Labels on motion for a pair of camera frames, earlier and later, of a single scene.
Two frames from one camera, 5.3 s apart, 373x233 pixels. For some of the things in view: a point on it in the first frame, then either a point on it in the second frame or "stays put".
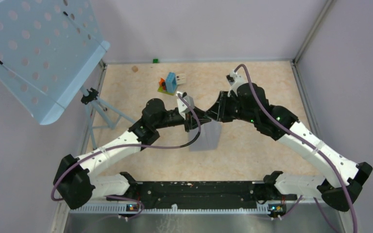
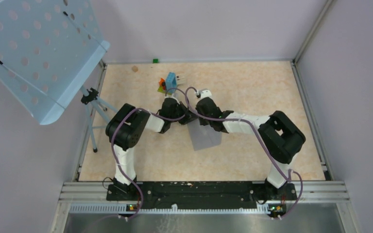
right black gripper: [218, 110] to [202, 123]
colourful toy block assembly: [168, 85] stays put
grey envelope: [209, 138] stays put
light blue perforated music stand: [44, 51] stays put
